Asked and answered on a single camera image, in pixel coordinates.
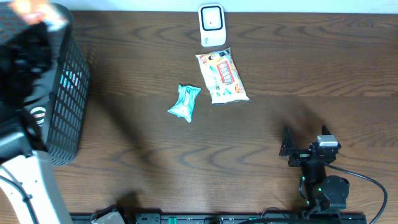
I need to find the small orange snack packet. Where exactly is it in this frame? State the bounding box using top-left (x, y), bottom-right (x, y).
top-left (7, 0), bottom-right (69, 32)

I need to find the teal wet wipes pack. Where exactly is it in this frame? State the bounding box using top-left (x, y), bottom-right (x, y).
top-left (168, 85), bottom-right (201, 123)

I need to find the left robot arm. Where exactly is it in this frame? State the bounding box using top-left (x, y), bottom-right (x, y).
top-left (1, 22), bottom-right (72, 223)

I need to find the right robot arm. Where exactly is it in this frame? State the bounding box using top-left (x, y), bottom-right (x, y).
top-left (279, 125), bottom-right (349, 218)

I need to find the white barcode scanner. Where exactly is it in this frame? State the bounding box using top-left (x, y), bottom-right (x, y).
top-left (198, 4), bottom-right (226, 47)

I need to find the green round-label ointment box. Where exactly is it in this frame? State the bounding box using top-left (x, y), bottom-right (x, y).
top-left (30, 106), bottom-right (46, 126)

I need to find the grey plastic mesh basket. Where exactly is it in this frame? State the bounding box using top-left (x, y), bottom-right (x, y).
top-left (1, 2), bottom-right (91, 166)

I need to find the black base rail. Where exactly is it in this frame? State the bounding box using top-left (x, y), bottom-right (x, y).
top-left (71, 210), bottom-right (367, 224)

